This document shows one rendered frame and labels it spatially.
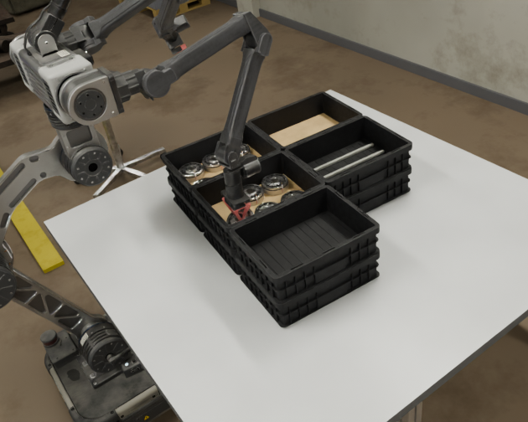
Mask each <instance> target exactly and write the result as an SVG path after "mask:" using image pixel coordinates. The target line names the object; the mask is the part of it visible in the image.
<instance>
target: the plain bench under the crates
mask: <svg viewBox="0 0 528 422"><path fill-rule="evenodd" d="M326 93H328V94H329V95H331V96H333V97H334V98H336V99H338V100H340V101H342V102H344V103H345V104H346V105H348V106H351V107H352V108H354V109H356V110H357V111H359V112H361V113H362V114H363V116H368V117H369V118H371V119H373V120H375V121H377V122H379V123H380V124H381V125H383V126H386V127H387V128H389V129H391V130H393V131H394V132H396V133H398V134H399V135H401V136H404V137H405V138H406V139H408V140H410V141H411V142H412V149H411V150H410V151H409V154H410V155H411V158H409V164H411V165H412V173H411V174H410V175H408V177H409V178H410V182H409V183H408V187H409V188H410V189H411V191H410V192H408V193H405V194H403V195H401V196H400V197H398V198H395V199H393V200H391V201H390V202H388V203H385V204H383V205H381V206H380V207H378V208H375V209H373V210H371V211H370V212H368V213H367V214H368V215H369V216H371V218H373V219H374V220H375V221H376V222H378V223H379V224H380V233H378V234H377V235H376V237H378V239H379V240H378V242H376V246H377V247H378V248H379V249H380V258H379V259H378V260H377V262H378V263H379V266H378V267H376V270H378V271H379V272H380V276H379V277H378V278H376V279H374V280H372V281H370V282H369V283H367V284H365V285H363V286H361V287H360V288H358V289H356V290H354V291H351V292H350V293H349V294H347V295H345V296H343V297H341V298H339V299H338V300H336V301H334V302H332V303H330V304H328V305H327V306H325V307H323V308H321V309H319V310H317V311H316V312H314V313H312V314H310V315H308V316H306V317H304V318H303V319H301V320H299V321H297V322H295V323H293V324H292V325H290V326H288V327H280V326H279V325H278V324H277V322H276V321H275V320H274V319H273V318H272V316H271V315H270V314H269V313H268V311H267V310H266V309H265V308H264V307H263V305H262V304H261V303H260V302H259V301H258V300H257V299H256V298H255V296H254V295H253V294H252V293H251V292H250V290H249V289H248V288H247V287H246V285H245V284H244V283H243V282H242V281H241V278H240V277H241V275H237V274H236V273H235V272H234V271H233V270H232V269H231V268H230V267H229V266H228V265H227V263H226V262H225V261H224V260H223V258H222V257H221V256H220V255H219V253H218V252H217V251H216V250H215V249H214V247H213V246H212V245H211V244H210V242H209V241H208V240H207V239H206V238H205V237H204V232H200V231H199V230H198V229H197V228H196V226H195V225H194V224H193V223H192V222H191V220H190V219H189V218H188V217H187V215H186V214H185V213H184V212H183V210H182V209H181V208H180V207H179V206H178V205H177V204H176V203H175V202H174V200H173V198H174V197H175V196H174V194H173V192H172V188H171V186H170V185H169V184H168V176H169V174H168V171H167V170H166V169H165V168H166V166H164V167H161V168H159V169H157V170H155V171H153V172H150V173H149V174H146V175H144V176H142V177H140V178H138V179H135V180H133V181H131V182H129V183H127V184H124V185H122V186H120V187H119V188H116V189H113V190H111V191H110V192H108V193H105V194H103V195H101V196H99V197H97V198H94V199H92V200H90V201H88V202H86V203H83V204H82V205H79V206H77V207H75V208H73V209H71V210H68V211H66V212H64V213H62V214H60V215H57V216H55V217H53V218H52V219H49V220H46V221H44V225H45V227H46V229H47V230H48V231H49V233H50V234H51V236H52V237H53V239H54V241H55V242H56V244H57V245H58V246H59V247H60V249H61V250H62V252H63V253H64V254H65V256H66V258H67V259H68V261H69V262H70V263H71V264H72V266H73V267H74V269H75V271H76V272H77V273H78V275H79V276H80V278H81V279H82V280H83V282H84V283H85V285H86V286H87V288H88V289H89V291H90V292H91V294H92V295H93V296H94V297H95V299H96V301H97V302H98V303H99V305H100V306H101V308H102V310H103V311H104V312H105V313H106V315H107V316H108V318H109V319H110V321H111V322H112V324H113V325H114V327H115V328H116V329H117V331H118V332H119V333H120V335H121V336H122V338H123V340H124V341H125V343H126V344H127V345H128V346H129V348H130V349H131V351H132V352H133V354H134V355H135V357H136V358H137V360H138V362H139V363H140V364H141V365H142V367H143V368H144V370H145V371H146V372H147V374H148V376H149V377H150V379H151V380H152V381H153V382H154V384H155V385H156V387H157V388H158V390H159V392H160V393H161V394H162V396H163V397H164V398H165V400H166V401H167V402H168V404H169V406H170V407H171V409H172V410H173V412H174V413H175V414H176V415H177V417H178V418H179V420H180V421H181V422H422V401H423V400H424V399H425V398H427V397H428V396H429V395H430V394H432V393H433V392H434V391H436V390H437V389H438V388H440V387H441V386H442V385H443V384H445V383H446V382H447V381H448V380H449V379H450V378H451V377H453V376H454V375H455V374H456V373H458V372H459V371H460V370H462V369H463V368H464V367H466V366H467V365H468V364H469V363H471V362H472V361H473V360H474V359H475V358H476V357H478V356H479V355H480V354H481V353H483V352H484V351H485V350H487V349H488V348H489V347H491V346H492V345H493V344H494V343H496V342H497V341H498V340H500V339H501V338H502V337H503V336H504V335H505V334H506V333H507V332H509V331H510V330H511V329H513V328H514V327H515V326H517V325H518V324H519V323H520V322H522V321H523V320H524V319H526V318H527V317H528V179H526V178H523V177H522V176H519V175H517V174H515V173H513V172H510V171H508V170H506V169H504V168H502V167H499V166H497V165H495V164H493V163H491V162H488V161H486V160H484V159H483V158H480V157H477V156H475V155H474V154H471V153H469V152H466V151H465V150H462V149H460V148H458V147H456V146H453V145H451V144H449V143H447V142H444V141H442V140H440V139H438V138H436V137H434V136H431V135H429V134H427V133H425V132H423V131H420V130H418V129H416V128H414V127H412V126H409V125H407V124H405V123H403V122H401V121H398V120H396V119H394V118H392V117H390V116H387V115H385V114H383V113H381V112H379V111H376V110H374V109H372V108H369V107H368V106H366V105H363V104H360V103H359V102H357V101H355V100H351V99H350V98H348V97H346V96H344V95H341V94H339V93H337V92H335V91H332V90H328V91H326Z"/></svg>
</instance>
